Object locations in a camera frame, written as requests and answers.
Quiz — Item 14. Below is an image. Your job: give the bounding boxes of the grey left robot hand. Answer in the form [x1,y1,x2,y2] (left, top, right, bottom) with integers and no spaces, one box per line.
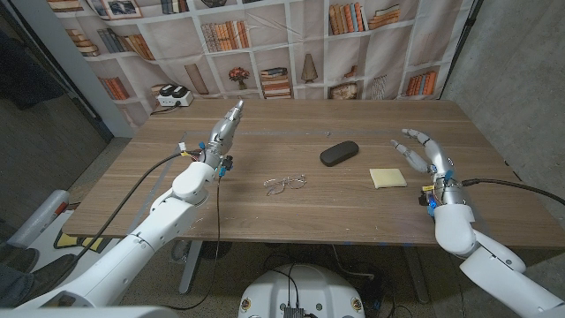
[203,99,245,169]

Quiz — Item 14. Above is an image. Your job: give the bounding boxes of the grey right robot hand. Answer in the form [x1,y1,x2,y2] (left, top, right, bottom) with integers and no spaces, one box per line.
[389,128,466,208]

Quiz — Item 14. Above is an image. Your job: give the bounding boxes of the pale yellow cleaning cloth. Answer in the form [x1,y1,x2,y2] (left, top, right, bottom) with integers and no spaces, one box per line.
[369,167,408,190]

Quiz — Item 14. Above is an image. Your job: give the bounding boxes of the clear-framed glasses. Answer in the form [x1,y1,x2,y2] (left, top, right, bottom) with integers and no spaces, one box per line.
[263,174,308,197]

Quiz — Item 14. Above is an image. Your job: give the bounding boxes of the black glasses case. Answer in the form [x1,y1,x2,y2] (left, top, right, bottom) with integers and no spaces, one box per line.
[319,140,360,168]

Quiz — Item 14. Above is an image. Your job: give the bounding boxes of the white power strip black plugs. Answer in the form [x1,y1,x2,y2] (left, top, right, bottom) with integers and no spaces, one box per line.
[156,83,195,109]

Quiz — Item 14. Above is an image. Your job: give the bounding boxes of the printed bookshelf backdrop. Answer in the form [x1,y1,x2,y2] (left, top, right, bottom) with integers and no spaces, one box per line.
[46,0,476,129]

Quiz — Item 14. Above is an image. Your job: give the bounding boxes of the grey table leg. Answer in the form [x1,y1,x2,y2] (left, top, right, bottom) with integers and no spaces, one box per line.
[177,240,205,295]
[403,246,430,306]

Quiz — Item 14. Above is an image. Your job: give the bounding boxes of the black backdrop stand pole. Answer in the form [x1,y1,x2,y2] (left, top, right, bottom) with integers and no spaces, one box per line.
[439,0,485,101]

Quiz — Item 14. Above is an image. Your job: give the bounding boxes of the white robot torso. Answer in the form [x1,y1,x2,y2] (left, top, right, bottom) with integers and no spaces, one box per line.
[237,263,366,318]

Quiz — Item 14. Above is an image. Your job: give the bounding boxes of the white cylinder with orange band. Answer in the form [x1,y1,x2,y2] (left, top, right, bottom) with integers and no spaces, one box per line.
[6,189,71,249]

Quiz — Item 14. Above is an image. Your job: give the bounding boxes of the white yellow black floor mat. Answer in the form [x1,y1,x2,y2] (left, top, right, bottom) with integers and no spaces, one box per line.
[26,207,130,267]

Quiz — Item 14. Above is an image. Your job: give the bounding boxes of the dark shoe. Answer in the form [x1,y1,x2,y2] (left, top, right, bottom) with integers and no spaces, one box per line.
[26,253,79,293]
[0,245,40,274]

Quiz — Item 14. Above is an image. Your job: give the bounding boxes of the blue jeans leg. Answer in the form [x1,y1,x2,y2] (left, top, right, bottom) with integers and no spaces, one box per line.
[0,262,33,308]

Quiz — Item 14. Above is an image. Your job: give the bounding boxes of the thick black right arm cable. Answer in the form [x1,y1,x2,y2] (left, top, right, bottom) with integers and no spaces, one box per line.
[461,177,565,207]

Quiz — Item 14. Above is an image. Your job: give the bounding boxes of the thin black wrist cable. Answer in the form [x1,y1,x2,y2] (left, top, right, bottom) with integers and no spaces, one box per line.
[162,170,224,311]

